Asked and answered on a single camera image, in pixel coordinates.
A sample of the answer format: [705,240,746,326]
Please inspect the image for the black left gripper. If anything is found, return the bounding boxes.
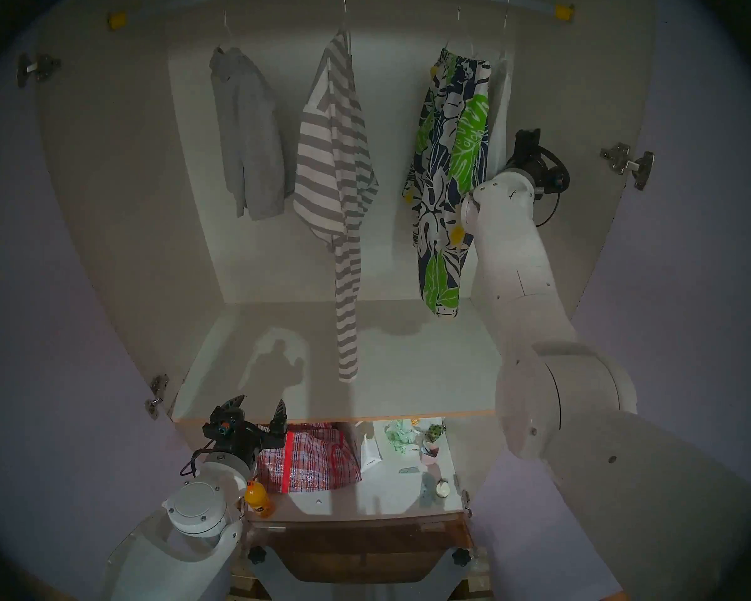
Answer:
[211,394,289,468]

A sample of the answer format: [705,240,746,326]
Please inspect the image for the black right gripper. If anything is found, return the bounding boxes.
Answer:
[507,129,544,176]

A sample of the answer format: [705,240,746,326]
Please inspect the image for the plain white shirt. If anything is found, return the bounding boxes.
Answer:
[488,55,515,168]

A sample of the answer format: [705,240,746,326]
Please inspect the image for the tropical leaf print shorts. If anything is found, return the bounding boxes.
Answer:
[404,47,494,319]

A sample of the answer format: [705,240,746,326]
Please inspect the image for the grey white striped shirt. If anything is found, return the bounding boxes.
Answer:
[293,30,379,383]

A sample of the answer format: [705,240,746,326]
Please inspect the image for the white beige wardrobe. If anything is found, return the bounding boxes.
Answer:
[34,0,658,525]

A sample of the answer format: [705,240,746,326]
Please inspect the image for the lilac wardrobe door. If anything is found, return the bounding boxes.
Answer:
[476,0,751,601]
[0,30,195,601]

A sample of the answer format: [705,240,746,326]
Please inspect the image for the red plaid woven bag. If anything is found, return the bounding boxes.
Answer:
[255,423,362,494]

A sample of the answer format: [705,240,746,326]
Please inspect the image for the orange juice bottle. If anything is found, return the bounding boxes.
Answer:
[244,480,276,519]

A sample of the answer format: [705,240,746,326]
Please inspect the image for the green white plastic bag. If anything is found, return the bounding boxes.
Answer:
[383,418,421,453]

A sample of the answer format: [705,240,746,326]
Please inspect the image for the brown wooden base panel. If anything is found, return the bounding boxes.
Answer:
[244,515,476,585]

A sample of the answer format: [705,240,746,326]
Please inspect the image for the plain grey shirt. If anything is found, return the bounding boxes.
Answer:
[210,46,287,222]

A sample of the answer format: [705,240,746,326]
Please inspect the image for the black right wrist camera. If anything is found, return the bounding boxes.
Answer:
[538,149,570,195]

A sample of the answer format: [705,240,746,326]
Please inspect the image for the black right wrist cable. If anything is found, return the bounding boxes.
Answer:
[534,155,571,229]

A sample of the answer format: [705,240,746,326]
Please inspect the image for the silver clothes rail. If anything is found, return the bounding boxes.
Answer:
[125,0,558,18]

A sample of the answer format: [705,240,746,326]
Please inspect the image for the white robot torso frame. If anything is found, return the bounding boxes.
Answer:
[250,547,476,601]

